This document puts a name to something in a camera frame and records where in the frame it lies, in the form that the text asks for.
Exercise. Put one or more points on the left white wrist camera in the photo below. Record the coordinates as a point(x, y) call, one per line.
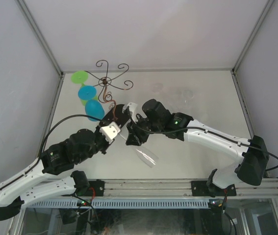
point(110, 132)

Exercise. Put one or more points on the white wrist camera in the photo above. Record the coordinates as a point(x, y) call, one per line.
point(132, 108)
point(110, 132)

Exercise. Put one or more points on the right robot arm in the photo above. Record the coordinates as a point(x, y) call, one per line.
point(249, 156)

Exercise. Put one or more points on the lying clear flute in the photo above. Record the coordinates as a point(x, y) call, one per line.
point(161, 93)
point(185, 96)

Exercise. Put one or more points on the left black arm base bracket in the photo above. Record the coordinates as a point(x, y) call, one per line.
point(97, 188)

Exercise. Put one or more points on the lying clear flute right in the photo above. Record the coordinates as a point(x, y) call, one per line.
point(185, 96)

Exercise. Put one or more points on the green plastic wine glass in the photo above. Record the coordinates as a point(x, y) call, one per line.
point(81, 80)

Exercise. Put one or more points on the blue plastic wine glass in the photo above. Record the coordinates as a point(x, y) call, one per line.
point(93, 107)

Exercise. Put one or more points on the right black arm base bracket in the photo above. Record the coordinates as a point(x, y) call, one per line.
point(201, 189)

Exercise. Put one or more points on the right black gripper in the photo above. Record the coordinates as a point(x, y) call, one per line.
point(135, 137)

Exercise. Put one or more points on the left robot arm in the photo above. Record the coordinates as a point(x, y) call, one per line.
point(52, 174)

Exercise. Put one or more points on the clear champagne flute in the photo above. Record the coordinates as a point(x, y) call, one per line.
point(145, 155)

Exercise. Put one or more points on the aluminium front rail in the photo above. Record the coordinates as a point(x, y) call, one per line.
point(180, 188)

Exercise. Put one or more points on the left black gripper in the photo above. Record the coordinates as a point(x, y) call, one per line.
point(104, 151)

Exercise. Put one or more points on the grey slotted cable duct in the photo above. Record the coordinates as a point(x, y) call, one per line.
point(74, 203)

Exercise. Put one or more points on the copper wire wine glass rack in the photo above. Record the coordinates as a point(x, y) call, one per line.
point(105, 96)

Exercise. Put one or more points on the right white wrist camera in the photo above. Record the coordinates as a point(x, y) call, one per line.
point(132, 108)

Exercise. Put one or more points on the lying clear flute left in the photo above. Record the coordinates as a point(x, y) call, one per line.
point(161, 93)

